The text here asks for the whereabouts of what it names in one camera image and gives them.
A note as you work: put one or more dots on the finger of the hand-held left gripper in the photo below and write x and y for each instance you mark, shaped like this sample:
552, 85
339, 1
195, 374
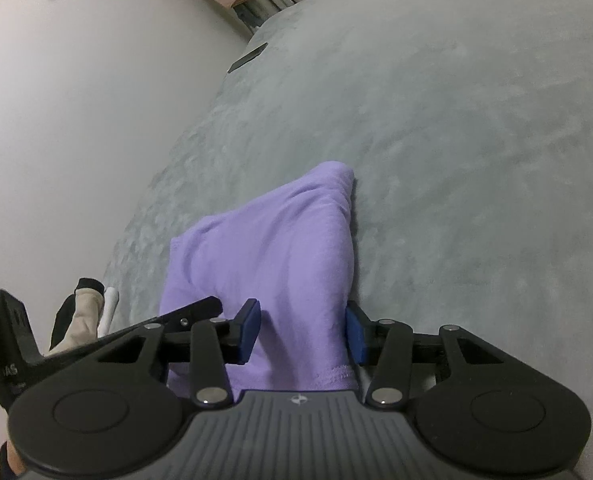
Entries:
196, 307

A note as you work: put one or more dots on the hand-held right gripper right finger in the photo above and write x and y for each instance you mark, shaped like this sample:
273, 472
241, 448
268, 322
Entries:
354, 335

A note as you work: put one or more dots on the dark hanging garment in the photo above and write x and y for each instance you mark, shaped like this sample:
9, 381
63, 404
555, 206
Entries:
246, 16

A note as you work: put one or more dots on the purple pants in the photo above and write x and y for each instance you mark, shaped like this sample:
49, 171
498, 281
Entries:
276, 250

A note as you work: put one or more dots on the black phone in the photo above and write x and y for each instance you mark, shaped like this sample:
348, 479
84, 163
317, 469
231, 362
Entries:
249, 57

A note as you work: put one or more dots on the person's left forearm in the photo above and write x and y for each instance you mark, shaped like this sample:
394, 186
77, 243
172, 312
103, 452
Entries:
11, 460

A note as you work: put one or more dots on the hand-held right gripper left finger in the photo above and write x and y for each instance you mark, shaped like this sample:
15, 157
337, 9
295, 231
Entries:
249, 330

